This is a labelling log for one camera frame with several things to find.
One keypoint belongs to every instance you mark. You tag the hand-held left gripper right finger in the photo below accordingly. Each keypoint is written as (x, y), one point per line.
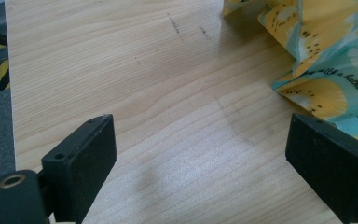
(332, 161)

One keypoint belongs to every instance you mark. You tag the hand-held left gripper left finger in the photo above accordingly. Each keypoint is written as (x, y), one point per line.
(80, 168)

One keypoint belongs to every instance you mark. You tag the black yellow hazard tape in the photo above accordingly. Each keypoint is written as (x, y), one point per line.
(3, 74)

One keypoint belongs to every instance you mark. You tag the teal yellow floral cloth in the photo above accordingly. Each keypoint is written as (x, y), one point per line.
(326, 56)

